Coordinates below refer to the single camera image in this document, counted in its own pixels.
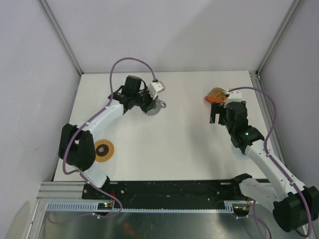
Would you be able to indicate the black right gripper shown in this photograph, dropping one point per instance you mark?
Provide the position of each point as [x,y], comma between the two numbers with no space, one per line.
[217,108]

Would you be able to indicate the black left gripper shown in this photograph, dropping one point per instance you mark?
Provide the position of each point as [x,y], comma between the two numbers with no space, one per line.
[151,102]

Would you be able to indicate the grey glass coffee server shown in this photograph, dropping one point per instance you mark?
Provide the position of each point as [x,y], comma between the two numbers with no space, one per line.
[156,108]

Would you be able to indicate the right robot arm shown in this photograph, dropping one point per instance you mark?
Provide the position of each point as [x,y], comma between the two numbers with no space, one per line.
[291,202]

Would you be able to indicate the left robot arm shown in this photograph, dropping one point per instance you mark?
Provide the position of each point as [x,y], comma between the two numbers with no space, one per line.
[77,143]

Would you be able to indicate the orange coffee filter box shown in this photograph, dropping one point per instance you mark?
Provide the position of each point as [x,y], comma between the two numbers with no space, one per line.
[213,99]

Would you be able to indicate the brown paper coffee filters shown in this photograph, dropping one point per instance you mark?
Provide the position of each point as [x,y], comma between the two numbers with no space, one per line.
[217,92]

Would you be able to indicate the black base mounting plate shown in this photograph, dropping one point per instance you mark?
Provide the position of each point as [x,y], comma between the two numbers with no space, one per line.
[174,195]

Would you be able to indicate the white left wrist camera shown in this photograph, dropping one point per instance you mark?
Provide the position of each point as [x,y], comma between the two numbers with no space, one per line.
[156,87]

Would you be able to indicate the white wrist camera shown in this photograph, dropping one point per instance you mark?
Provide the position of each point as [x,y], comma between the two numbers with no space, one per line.
[156,87]
[232,96]

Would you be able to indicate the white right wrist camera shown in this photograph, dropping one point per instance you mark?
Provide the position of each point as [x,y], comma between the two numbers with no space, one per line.
[232,96]

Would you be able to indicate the grey slotted cable duct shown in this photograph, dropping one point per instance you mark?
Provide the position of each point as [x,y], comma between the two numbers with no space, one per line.
[227,207]

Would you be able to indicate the left aluminium frame post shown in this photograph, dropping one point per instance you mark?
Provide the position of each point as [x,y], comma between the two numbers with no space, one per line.
[59,34]

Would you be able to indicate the aluminium frame post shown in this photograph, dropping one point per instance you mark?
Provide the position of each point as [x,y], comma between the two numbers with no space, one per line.
[282,29]
[59,34]

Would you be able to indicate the right aluminium frame post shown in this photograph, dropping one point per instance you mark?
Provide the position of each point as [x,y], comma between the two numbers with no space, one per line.
[282,29]

